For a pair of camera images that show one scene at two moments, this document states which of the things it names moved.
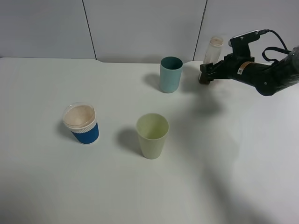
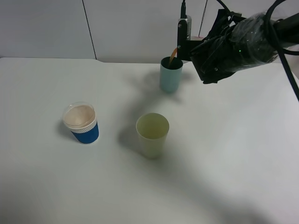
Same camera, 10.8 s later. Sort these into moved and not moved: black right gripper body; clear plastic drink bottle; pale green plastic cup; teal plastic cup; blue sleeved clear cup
Moved: black right gripper body; clear plastic drink bottle
Not moved: pale green plastic cup; teal plastic cup; blue sleeved clear cup
